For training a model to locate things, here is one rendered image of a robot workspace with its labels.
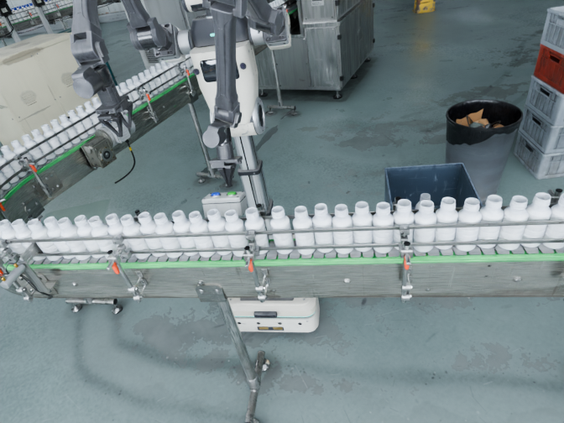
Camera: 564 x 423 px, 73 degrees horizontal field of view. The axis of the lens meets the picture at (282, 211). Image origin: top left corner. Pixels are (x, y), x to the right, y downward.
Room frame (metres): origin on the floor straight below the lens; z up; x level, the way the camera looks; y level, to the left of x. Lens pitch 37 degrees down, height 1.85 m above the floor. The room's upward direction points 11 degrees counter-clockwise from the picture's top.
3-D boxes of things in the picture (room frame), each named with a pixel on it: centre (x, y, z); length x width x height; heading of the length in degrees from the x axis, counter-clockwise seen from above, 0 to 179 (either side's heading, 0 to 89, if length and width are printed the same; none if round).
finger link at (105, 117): (1.16, 0.45, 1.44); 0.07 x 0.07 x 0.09; 76
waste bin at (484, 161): (2.22, -1.42, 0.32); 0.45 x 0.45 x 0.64
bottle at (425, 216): (0.81, -0.40, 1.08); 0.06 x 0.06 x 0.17
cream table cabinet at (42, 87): (4.67, 2.51, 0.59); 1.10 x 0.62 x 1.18; 148
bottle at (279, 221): (0.92, 0.01, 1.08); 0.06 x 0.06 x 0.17
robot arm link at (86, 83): (1.14, 0.45, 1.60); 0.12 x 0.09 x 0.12; 167
